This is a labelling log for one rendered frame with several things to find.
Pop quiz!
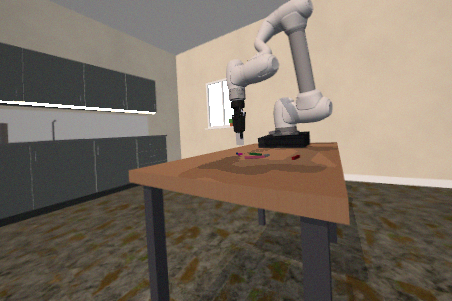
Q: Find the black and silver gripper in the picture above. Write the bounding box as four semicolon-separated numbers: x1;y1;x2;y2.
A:
231;100;246;145

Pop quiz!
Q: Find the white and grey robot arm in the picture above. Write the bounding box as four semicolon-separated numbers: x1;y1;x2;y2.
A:
226;0;333;136

